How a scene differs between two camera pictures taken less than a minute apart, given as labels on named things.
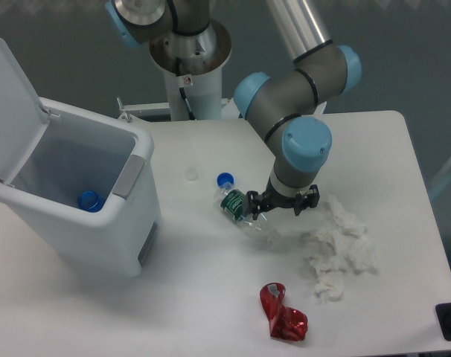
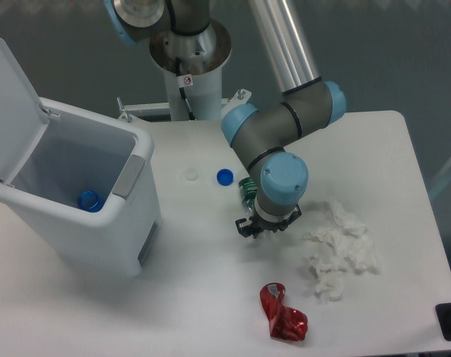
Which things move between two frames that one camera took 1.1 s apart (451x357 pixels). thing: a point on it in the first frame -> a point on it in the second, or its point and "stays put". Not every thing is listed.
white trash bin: x=59 y=167 stays put
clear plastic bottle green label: x=234 y=204 -> x=248 y=193
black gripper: x=272 y=198 -> x=257 y=224
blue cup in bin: x=91 y=201 stays put
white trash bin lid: x=16 y=118 stays put
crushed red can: x=285 y=322 stays put
